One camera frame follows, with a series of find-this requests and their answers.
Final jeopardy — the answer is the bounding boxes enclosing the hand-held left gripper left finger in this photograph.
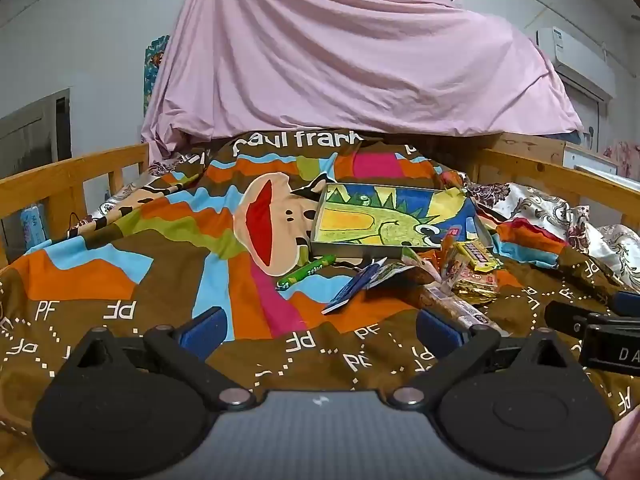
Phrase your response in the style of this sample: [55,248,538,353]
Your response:
[57,306,256,411]

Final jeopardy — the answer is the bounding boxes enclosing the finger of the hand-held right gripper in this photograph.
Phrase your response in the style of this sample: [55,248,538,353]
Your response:
[544,300,622,336]
[607,290,640,319]

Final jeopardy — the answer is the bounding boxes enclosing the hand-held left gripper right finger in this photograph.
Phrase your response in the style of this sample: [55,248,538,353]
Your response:
[390,308,583,410]

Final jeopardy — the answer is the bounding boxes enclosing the clear bread packet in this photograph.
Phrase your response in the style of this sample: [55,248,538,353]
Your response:
[405,280,508,338]

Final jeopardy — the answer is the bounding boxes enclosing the gold foil snack packet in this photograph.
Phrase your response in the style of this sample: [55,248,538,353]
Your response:
[450,282,501,307]

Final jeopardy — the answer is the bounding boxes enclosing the red white wafer packet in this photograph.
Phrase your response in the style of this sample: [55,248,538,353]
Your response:
[450,262,498,291]

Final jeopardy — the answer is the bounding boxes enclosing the orange red snack packet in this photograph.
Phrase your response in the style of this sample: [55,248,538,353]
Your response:
[425,237,458,282]

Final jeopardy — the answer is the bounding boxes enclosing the yellow snack packet dark label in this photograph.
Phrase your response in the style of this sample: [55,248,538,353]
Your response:
[452,240,503,274]

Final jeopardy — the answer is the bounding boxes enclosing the blue snack packet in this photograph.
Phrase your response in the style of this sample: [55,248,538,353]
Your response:
[321,259,388,316]

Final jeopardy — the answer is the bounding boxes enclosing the green candy roll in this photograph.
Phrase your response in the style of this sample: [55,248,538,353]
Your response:
[276,254,337,291]

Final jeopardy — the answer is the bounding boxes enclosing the dinosaur print tray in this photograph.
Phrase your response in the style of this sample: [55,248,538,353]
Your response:
[310,182,493,262]

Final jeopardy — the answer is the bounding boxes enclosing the person's right forearm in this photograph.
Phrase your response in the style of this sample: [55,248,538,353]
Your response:
[595,404,640,480]

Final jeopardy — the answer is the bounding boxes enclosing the colourful printed blanket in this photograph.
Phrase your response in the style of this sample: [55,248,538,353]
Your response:
[0,130,640,441]

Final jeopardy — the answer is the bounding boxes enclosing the white brown floral quilt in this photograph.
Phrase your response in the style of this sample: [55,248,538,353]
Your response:
[465,182,640,291]

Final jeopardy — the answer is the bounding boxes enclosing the pink floral cloth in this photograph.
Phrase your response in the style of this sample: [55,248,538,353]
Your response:
[602,141,640,182]

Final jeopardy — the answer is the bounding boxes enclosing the white cabinet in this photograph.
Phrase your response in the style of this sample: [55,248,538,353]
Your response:
[562,140,621,177]

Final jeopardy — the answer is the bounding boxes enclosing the blue tissue pack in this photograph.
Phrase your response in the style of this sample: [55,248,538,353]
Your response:
[17,204,51,252]

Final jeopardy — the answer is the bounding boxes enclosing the white air conditioner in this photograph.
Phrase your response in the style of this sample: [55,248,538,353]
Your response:
[535,27,617,99]

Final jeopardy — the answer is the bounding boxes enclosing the grey door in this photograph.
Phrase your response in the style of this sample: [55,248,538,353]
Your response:
[0,89,71,181]

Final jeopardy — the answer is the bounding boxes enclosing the colourful floral cloth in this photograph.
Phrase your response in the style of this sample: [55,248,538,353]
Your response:
[144,35,172,117]

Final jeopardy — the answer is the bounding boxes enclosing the pink bed sheet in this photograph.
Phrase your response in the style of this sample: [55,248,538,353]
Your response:
[141,0,585,158]

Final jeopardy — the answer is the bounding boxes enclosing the wooden bed rail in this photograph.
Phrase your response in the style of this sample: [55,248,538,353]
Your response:
[470,132,640,221]
[0,142,151,267]

